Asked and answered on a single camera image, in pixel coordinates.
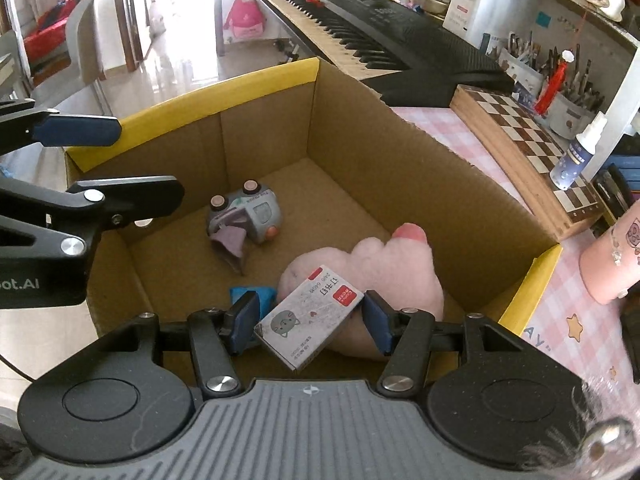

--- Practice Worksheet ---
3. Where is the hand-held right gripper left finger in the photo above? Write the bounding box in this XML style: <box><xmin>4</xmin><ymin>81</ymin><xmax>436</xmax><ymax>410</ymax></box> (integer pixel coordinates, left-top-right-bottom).
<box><xmin>92</xmin><ymin>291</ymin><xmax>262</xmax><ymax>397</ymax></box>

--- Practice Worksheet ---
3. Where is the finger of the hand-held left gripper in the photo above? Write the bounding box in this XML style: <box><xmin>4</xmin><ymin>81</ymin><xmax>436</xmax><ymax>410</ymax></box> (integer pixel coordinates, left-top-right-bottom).
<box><xmin>0</xmin><ymin>175</ymin><xmax>186</xmax><ymax>261</ymax></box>
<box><xmin>0</xmin><ymin>99</ymin><xmax>123</xmax><ymax>150</ymax></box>

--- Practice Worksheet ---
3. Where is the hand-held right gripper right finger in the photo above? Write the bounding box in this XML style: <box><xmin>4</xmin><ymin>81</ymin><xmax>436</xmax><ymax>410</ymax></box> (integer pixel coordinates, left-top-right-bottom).
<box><xmin>362</xmin><ymin>290</ymin><xmax>556</xmax><ymax>397</ymax></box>

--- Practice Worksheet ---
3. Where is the blue plastic bag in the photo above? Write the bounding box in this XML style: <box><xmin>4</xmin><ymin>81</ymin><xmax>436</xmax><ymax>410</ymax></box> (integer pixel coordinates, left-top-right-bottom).
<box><xmin>229</xmin><ymin>285</ymin><xmax>278</xmax><ymax>311</ymax></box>

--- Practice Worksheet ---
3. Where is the small white box red label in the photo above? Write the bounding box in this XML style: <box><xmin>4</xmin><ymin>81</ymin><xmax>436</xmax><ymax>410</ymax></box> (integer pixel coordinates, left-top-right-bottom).
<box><xmin>253</xmin><ymin>264</ymin><xmax>365</xmax><ymax>372</ymax></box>

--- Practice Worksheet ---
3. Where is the pink plush toy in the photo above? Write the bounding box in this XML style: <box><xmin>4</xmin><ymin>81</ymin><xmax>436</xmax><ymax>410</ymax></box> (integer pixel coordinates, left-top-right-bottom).
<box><xmin>277</xmin><ymin>222</ymin><xmax>446</xmax><ymax>361</ymax></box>

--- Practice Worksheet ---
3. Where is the grey toy car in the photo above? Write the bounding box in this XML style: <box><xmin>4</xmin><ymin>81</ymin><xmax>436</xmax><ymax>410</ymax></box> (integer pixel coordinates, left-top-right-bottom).
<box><xmin>206</xmin><ymin>180</ymin><xmax>284</xmax><ymax>277</ymax></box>

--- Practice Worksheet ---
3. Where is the yellow cardboard box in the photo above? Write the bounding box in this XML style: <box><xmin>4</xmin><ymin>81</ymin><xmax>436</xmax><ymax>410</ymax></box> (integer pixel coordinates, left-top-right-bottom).
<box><xmin>64</xmin><ymin>56</ymin><xmax>565</xmax><ymax>366</ymax></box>

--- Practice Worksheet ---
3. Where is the grey chair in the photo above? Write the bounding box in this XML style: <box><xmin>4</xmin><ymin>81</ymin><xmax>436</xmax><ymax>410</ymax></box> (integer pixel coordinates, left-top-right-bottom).
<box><xmin>27</xmin><ymin>0</ymin><xmax>113</xmax><ymax>117</ymax></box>

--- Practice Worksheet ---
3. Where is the pink backpack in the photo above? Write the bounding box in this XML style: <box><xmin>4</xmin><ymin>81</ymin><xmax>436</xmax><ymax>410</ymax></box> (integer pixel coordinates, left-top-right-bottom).
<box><xmin>223</xmin><ymin>0</ymin><xmax>267</xmax><ymax>43</ymax></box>

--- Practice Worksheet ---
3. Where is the wooden chessboard box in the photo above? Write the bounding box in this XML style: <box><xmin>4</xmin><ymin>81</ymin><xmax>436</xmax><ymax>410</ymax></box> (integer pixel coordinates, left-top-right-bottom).
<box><xmin>449</xmin><ymin>85</ymin><xmax>607</xmax><ymax>242</ymax></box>

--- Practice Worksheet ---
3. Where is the pink cartoon tumbler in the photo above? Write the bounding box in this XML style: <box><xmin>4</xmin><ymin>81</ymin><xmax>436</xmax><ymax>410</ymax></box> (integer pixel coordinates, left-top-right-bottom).
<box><xmin>579</xmin><ymin>204</ymin><xmax>640</xmax><ymax>306</ymax></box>

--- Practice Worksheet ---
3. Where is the white spray bottle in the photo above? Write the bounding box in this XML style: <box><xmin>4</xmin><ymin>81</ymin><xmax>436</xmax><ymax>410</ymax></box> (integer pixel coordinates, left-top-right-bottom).
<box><xmin>549</xmin><ymin>110</ymin><xmax>609</xmax><ymax>192</ymax></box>

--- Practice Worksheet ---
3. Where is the white pen holder cup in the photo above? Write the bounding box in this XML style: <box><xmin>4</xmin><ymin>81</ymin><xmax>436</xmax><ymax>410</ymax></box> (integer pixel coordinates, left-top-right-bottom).
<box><xmin>500</xmin><ymin>57</ymin><xmax>546</xmax><ymax>98</ymax></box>
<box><xmin>547</xmin><ymin>92</ymin><xmax>601</xmax><ymax>138</ymax></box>

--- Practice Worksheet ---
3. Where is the black electronic keyboard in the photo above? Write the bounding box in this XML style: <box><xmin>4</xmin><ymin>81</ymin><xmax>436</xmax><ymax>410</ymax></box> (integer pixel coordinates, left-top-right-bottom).
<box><xmin>256</xmin><ymin>0</ymin><xmax>516</xmax><ymax>108</ymax></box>

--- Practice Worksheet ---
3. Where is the white carton red label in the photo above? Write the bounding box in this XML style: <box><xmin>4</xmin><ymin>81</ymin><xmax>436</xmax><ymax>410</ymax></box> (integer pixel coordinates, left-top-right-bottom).
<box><xmin>442</xmin><ymin>0</ymin><xmax>482</xmax><ymax>36</ymax></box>

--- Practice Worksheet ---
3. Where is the white wooden bookshelf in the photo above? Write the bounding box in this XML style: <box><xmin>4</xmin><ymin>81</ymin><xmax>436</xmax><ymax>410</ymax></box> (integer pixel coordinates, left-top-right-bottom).
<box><xmin>590</xmin><ymin>45</ymin><xmax>640</xmax><ymax>181</ymax></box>

